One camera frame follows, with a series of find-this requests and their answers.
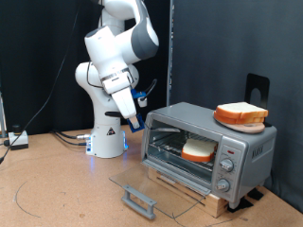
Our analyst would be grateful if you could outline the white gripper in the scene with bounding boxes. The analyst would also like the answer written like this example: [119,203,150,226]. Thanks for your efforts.
[102,70,140,130]

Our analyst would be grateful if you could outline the white toast bread slice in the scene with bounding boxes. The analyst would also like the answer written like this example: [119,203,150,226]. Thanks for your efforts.
[181,138,219,164]
[215,101,270,120]
[213,112,265,125]

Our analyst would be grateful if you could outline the timer knob of oven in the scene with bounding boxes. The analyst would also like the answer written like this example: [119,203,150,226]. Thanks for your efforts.
[219,157,235,173]

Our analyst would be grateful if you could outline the temperature knob of oven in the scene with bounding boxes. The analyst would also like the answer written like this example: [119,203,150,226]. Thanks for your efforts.
[215,178,231,193]

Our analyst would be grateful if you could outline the silver toaster oven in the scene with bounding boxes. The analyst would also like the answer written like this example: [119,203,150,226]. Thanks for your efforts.
[140,101,278,210]

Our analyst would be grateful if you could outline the vertical metal pole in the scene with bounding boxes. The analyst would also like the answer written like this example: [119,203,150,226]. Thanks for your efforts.
[166,0,175,107]

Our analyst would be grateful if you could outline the round wooden board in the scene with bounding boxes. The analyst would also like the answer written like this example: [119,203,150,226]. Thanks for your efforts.
[214,118,266,134]

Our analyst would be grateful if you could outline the emergency stop button box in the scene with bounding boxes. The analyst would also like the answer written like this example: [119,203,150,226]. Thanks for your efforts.
[8,124,29,151]

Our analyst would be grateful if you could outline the wooden crate base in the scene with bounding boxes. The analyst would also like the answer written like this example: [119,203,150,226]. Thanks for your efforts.
[147,165,229,218]

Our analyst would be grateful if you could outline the metal stand leg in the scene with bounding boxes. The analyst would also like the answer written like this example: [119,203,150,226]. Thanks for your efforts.
[0,90,8,139]

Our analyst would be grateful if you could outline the black metal bookend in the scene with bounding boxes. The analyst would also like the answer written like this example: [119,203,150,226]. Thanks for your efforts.
[245,73,273,128]

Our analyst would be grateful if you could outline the black foam pad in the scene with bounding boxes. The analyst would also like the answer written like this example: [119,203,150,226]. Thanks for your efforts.
[247,187,265,201]
[226,197,255,214]

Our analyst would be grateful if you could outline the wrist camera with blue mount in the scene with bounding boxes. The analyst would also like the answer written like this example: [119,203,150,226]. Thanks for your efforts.
[131,89,149,108]

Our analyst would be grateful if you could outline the wire oven rack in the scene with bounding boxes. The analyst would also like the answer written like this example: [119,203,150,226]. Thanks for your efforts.
[148,130,220,173]

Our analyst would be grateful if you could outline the robot base cables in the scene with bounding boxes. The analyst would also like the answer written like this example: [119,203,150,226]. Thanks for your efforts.
[51,128,93,147]

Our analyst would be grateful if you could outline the long black floor cable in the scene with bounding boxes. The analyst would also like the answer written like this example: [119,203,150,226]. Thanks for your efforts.
[0,0,81,165]

